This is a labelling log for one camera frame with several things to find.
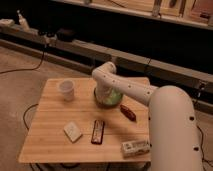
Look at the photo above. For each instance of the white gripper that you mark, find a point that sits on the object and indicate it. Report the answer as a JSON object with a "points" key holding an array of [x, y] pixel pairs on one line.
{"points": [[103, 93]]}

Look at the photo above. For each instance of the green ceramic bowl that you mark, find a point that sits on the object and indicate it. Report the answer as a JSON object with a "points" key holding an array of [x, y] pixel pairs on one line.
{"points": [[116, 100]]}

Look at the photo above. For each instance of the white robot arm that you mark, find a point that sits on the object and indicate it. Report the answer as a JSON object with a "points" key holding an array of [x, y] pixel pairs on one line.
{"points": [[172, 123]]}

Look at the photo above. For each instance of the brown wrapped snack bar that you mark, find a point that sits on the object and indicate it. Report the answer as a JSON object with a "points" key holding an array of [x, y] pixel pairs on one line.
{"points": [[128, 113]]}

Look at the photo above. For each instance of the translucent plastic cup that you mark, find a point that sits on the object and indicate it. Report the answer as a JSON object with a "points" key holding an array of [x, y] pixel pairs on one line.
{"points": [[66, 89]]}

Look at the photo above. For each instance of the dark red rectangular box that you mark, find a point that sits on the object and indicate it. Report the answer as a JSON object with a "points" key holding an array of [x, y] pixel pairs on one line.
{"points": [[98, 132]]}

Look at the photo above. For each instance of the white soap bar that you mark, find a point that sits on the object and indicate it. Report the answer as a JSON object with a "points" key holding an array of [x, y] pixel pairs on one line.
{"points": [[72, 131]]}

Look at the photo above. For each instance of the black round device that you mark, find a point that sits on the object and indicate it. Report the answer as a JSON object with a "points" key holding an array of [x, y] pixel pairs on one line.
{"points": [[65, 35]]}

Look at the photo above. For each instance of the white tube bottle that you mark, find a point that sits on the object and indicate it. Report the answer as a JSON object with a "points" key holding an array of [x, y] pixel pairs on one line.
{"points": [[134, 148]]}

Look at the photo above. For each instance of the wooden shelf ledge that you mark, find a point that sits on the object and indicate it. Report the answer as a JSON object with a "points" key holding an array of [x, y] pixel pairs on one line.
{"points": [[156, 68]]}

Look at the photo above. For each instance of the white spray bottle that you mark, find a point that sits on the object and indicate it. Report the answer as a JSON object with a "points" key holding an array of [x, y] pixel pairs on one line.
{"points": [[23, 22]]}

